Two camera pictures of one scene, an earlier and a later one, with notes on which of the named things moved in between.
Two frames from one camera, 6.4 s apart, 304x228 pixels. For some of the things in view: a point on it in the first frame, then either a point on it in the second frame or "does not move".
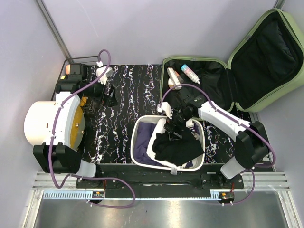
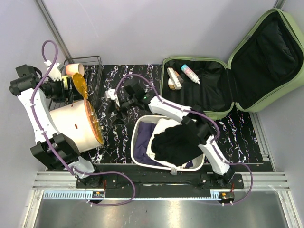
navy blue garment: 144,130 does not move
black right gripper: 170,125 -> 118,119
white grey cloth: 157,128 does not move
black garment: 180,151 does not move
